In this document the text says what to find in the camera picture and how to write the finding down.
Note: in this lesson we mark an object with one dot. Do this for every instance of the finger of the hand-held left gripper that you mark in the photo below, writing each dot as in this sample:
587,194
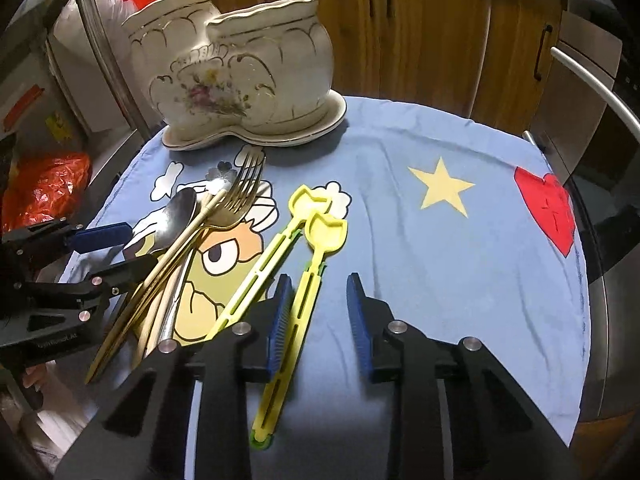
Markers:
130,272
105,235

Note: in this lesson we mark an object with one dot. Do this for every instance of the cream floral ceramic utensil holder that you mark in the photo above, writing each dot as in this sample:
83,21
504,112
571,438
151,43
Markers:
250,75

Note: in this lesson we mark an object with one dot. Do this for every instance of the chrome metal tube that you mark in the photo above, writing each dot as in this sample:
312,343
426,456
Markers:
107,50

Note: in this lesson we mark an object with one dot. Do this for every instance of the gold metal fork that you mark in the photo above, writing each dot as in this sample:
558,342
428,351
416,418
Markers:
240,185

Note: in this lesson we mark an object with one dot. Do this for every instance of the silver metal spoon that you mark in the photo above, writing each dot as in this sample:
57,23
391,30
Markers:
177,215

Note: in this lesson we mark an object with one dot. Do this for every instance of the thin gold utensil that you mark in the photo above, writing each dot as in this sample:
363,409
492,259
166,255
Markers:
207,205

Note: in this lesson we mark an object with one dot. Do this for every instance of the wooden cabinet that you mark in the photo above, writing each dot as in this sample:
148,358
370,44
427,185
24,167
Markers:
425,35

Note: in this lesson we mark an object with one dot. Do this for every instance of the yellow plastic tongs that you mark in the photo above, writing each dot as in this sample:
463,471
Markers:
327,232

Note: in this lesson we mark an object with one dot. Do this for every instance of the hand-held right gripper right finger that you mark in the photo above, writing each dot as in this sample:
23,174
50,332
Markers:
357,310

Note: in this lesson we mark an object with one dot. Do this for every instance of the blue cartoon printed cloth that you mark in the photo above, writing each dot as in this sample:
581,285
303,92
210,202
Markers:
425,285

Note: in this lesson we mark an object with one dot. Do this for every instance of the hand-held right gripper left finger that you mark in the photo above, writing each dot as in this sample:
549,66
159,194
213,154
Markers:
280,320

